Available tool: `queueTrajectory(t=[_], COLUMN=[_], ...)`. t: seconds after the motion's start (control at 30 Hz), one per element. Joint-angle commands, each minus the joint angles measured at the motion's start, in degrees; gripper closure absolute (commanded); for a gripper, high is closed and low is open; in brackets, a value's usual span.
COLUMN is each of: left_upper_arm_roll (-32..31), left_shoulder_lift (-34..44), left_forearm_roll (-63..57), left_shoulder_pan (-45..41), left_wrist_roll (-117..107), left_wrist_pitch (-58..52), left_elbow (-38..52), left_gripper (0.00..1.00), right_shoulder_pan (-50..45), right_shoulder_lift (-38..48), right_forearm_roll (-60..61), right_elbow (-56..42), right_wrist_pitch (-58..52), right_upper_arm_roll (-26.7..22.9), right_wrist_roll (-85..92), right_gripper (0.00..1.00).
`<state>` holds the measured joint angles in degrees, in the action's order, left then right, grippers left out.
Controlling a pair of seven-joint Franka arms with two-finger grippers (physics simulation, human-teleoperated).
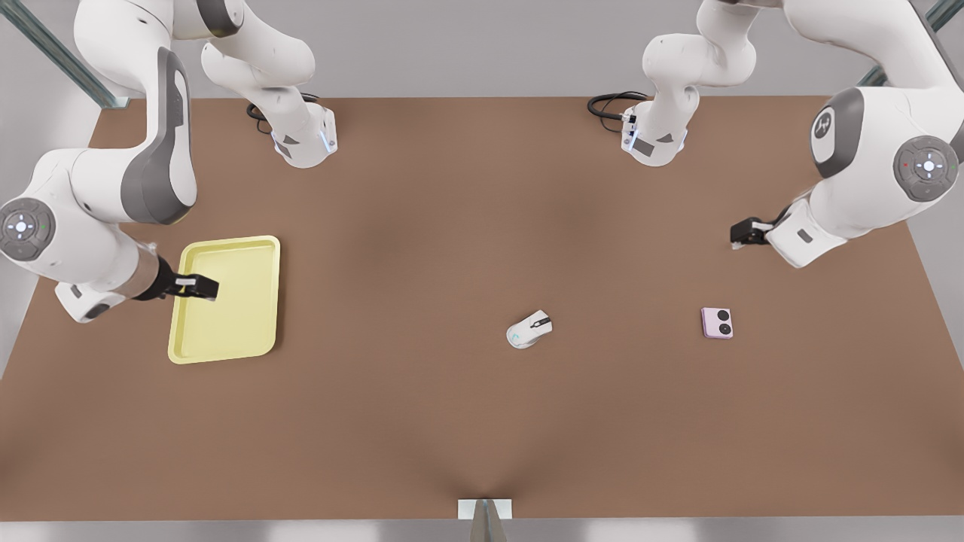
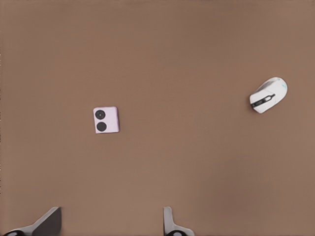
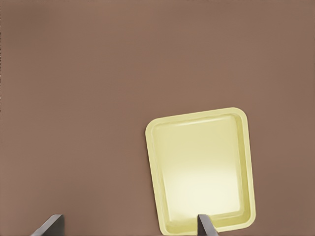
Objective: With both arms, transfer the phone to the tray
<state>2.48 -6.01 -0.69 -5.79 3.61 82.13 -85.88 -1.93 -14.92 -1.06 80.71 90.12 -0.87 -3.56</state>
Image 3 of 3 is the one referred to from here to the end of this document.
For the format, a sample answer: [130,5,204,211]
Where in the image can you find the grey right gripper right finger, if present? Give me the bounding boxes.
[197,214,220,236]

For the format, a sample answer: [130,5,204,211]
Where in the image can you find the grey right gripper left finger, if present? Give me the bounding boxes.
[31,214,65,236]

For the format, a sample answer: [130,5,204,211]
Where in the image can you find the pale yellow rectangular tray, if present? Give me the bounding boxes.
[144,107,257,235]

